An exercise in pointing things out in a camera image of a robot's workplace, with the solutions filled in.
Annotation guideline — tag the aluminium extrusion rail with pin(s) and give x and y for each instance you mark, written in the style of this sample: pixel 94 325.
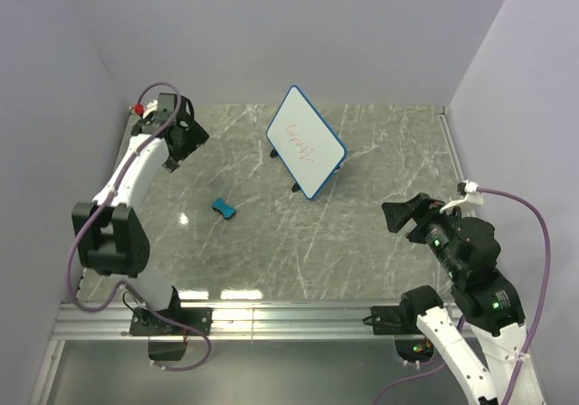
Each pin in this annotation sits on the aluminium extrusion rail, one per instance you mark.
pixel 244 320

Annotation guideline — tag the blue framed whiteboard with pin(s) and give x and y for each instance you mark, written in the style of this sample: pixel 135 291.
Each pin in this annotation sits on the blue framed whiteboard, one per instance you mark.
pixel 306 144

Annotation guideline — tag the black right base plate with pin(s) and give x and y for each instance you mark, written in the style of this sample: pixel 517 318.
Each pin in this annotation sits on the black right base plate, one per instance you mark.
pixel 389 320

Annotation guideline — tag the black wire whiteboard stand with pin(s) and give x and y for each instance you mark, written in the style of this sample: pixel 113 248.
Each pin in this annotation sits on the black wire whiteboard stand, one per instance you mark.
pixel 296 187

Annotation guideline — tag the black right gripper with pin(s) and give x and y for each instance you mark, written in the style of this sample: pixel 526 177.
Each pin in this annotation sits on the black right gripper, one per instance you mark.
pixel 424 210

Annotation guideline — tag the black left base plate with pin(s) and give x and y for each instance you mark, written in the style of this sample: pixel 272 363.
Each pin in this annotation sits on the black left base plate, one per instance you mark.
pixel 144 323

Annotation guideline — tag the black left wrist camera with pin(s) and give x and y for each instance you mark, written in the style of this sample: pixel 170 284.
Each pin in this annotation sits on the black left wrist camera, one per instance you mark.
pixel 163 107

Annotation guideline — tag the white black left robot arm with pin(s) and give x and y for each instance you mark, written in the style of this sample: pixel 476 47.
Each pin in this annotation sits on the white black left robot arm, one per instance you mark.
pixel 109 238

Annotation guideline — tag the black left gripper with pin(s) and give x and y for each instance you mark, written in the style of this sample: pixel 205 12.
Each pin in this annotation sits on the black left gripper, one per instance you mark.
pixel 194 136

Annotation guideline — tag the blue foam whiteboard eraser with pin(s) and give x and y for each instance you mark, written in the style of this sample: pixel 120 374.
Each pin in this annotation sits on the blue foam whiteboard eraser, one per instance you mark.
pixel 223 208

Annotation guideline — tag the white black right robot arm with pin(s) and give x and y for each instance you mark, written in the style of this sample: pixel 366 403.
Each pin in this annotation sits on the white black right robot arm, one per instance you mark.
pixel 467 250

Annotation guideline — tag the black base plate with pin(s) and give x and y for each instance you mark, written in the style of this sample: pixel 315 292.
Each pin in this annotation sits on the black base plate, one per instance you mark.
pixel 389 320
pixel 144 323

